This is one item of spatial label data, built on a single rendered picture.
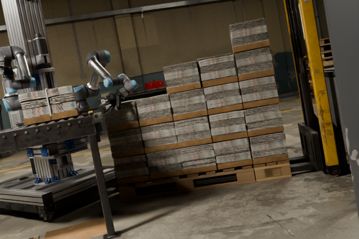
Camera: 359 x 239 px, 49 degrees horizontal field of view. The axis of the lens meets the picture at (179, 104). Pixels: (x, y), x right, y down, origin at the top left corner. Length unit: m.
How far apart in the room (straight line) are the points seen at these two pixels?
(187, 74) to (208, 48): 7.27
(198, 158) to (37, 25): 1.91
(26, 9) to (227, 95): 1.96
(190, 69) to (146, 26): 7.03
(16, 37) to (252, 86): 2.14
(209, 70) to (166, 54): 7.01
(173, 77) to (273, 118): 0.87
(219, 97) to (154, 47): 7.04
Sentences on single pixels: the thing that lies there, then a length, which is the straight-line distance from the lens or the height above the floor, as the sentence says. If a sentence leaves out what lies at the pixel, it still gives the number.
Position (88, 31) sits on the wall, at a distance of 10.05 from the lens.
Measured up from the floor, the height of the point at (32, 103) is 0.95.
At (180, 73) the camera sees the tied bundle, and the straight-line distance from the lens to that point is 3.22.
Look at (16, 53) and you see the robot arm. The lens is 3.51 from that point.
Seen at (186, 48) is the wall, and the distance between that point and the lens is 10.31.
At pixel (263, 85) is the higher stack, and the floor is 0.77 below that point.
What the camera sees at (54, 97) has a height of 0.97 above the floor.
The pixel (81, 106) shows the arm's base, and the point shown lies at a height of 0.85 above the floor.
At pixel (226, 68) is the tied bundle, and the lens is 3.20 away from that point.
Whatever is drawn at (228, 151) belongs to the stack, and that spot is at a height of 0.28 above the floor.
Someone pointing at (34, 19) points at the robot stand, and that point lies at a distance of 3.88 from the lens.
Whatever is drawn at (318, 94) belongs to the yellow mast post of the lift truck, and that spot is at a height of 0.64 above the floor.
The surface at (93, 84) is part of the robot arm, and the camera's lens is 3.76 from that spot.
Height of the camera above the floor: 0.90
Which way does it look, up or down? 3 degrees down
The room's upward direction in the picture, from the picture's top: 10 degrees counter-clockwise
